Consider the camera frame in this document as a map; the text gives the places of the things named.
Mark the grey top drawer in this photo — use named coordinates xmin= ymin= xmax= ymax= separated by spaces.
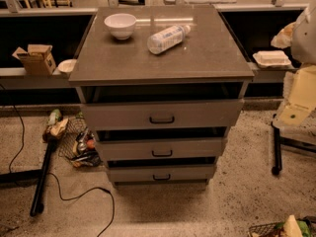
xmin=81 ymin=100 xmax=244 ymax=130

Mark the clear plastic bottle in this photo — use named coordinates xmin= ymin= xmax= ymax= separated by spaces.
xmin=147 ymin=25 xmax=191 ymax=54

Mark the black metal leg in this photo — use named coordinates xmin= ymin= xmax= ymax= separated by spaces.
xmin=30 ymin=140 xmax=57 ymax=217
xmin=271 ymin=124 xmax=316 ymax=176

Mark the black metal leg right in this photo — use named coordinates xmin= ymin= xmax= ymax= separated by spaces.
xmin=271 ymin=124 xmax=316 ymax=176

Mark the grey drawer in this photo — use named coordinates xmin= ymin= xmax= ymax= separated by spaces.
xmin=107 ymin=165 xmax=216 ymax=183
xmin=81 ymin=100 xmax=244 ymax=130
xmin=96 ymin=137 xmax=227 ymax=161

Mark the black metal leg left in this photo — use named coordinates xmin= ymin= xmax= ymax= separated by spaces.
xmin=30 ymin=140 xmax=57 ymax=217

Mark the wire basket with items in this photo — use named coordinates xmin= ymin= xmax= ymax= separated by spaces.
xmin=57 ymin=115 xmax=102 ymax=168

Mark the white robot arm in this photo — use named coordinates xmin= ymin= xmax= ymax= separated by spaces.
xmin=271 ymin=2 xmax=316 ymax=128

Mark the grey drawer cabinet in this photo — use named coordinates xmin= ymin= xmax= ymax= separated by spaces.
xmin=69 ymin=6 xmax=254 ymax=173

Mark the cardboard box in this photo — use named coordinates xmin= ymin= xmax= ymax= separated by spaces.
xmin=12 ymin=44 xmax=56 ymax=76

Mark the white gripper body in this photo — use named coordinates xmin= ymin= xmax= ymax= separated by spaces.
xmin=273 ymin=65 xmax=316 ymax=128

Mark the black cable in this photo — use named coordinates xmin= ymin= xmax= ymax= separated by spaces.
xmin=0 ymin=84 xmax=116 ymax=237

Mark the grey bottom drawer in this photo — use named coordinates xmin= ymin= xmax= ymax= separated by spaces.
xmin=107 ymin=165 xmax=216 ymax=183

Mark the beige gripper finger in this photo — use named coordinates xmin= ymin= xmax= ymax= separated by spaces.
xmin=271 ymin=23 xmax=294 ymax=49

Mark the wire basket bottom right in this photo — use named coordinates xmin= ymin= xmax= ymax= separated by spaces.
xmin=248 ymin=216 xmax=316 ymax=237

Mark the white takeout container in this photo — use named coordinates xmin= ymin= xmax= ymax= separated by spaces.
xmin=253 ymin=50 xmax=291 ymax=68

